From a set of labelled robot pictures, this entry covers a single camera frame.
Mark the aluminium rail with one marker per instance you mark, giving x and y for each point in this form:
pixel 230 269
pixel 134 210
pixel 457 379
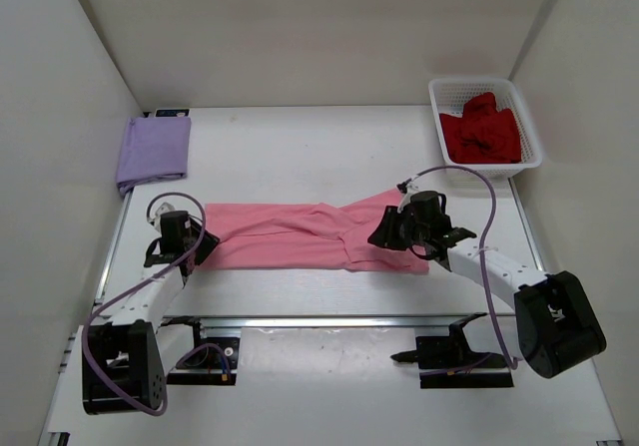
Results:
pixel 318 321

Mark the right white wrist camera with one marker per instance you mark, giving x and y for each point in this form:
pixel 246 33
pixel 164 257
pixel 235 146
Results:
pixel 408 189

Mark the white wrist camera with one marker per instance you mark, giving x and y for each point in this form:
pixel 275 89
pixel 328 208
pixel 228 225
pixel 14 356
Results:
pixel 408 189
pixel 155 218

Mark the purple t shirt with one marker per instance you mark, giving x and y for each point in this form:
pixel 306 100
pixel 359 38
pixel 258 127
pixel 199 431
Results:
pixel 154 149

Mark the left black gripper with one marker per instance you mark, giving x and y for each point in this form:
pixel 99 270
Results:
pixel 209 241

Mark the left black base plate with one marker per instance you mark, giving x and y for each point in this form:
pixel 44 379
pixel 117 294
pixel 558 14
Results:
pixel 213 361

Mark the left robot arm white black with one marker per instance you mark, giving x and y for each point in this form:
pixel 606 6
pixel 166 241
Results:
pixel 122 368

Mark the white plastic basket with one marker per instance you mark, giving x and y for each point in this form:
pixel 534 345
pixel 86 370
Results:
pixel 449 95

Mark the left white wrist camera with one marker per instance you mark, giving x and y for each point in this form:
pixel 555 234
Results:
pixel 155 218

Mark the pink t shirt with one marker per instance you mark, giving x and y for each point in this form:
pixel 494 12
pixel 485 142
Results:
pixel 305 236

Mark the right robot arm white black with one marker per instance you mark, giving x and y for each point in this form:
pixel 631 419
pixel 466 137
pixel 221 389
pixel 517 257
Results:
pixel 557 328

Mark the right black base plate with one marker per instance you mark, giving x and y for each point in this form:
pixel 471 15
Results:
pixel 445 363

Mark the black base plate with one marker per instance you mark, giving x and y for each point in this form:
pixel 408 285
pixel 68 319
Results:
pixel 213 361
pixel 445 363

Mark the red t shirt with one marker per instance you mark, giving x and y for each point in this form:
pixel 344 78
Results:
pixel 483 134

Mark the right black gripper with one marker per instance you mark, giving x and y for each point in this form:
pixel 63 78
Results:
pixel 386 236

